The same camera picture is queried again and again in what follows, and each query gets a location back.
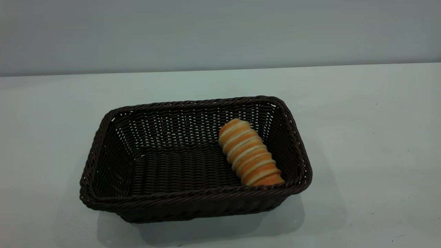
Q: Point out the orange striped bread roll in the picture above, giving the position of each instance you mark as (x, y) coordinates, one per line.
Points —
(249, 155)

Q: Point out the dark brown wicker basket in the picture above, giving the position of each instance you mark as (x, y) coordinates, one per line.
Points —
(172, 203)

